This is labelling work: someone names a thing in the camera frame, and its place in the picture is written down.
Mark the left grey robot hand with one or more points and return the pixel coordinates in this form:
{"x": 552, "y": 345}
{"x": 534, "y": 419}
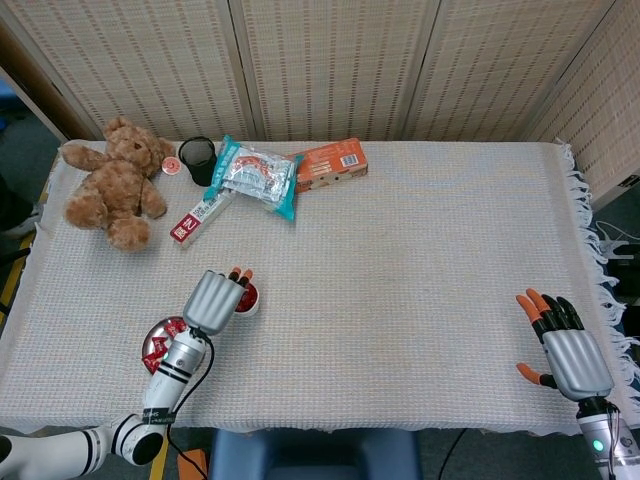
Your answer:
{"x": 210, "y": 302}

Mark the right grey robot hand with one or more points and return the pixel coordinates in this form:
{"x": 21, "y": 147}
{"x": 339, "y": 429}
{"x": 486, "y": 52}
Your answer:
{"x": 577, "y": 362}

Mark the white paper cup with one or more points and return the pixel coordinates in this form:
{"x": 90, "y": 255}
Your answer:
{"x": 254, "y": 308}

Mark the red candy pile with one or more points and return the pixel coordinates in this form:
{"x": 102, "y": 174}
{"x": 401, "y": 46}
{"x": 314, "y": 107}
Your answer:
{"x": 160, "y": 350}

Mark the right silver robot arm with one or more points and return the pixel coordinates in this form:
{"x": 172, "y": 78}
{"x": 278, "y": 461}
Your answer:
{"x": 597, "y": 440}

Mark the black mesh pen holder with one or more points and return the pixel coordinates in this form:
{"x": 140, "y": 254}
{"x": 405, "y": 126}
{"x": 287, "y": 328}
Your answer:
{"x": 200, "y": 170}

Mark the long white red box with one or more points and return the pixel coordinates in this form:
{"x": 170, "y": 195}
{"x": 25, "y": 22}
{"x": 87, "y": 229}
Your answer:
{"x": 192, "y": 225}

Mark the teal silver snack bag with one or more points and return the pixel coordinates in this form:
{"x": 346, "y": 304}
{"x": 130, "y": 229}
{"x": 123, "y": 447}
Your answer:
{"x": 250, "y": 175}

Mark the small round red white lid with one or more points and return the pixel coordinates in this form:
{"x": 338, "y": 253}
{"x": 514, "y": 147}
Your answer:
{"x": 171, "y": 165}

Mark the brown teddy bear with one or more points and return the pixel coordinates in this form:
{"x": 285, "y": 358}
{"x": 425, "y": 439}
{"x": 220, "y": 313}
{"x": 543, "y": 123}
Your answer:
{"x": 120, "y": 185}

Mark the orange block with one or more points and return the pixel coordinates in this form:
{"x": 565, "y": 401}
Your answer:
{"x": 195, "y": 467}

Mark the orange biscuit box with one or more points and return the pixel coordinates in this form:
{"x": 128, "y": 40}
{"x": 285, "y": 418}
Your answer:
{"x": 330, "y": 165}

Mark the white woven tablecloth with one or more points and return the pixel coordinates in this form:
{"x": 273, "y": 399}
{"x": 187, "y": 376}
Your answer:
{"x": 400, "y": 300}

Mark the grey white shoe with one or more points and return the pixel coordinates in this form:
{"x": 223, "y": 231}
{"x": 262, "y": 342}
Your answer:
{"x": 27, "y": 222}

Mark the beige woven screen panel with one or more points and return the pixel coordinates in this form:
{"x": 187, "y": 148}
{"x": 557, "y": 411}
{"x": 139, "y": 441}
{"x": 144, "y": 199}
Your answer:
{"x": 500, "y": 65}
{"x": 330, "y": 65}
{"x": 150, "y": 65}
{"x": 610, "y": 125}

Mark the brown wooden board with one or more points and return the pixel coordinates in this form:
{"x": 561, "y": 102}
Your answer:
{"x": 35, "y": 85}

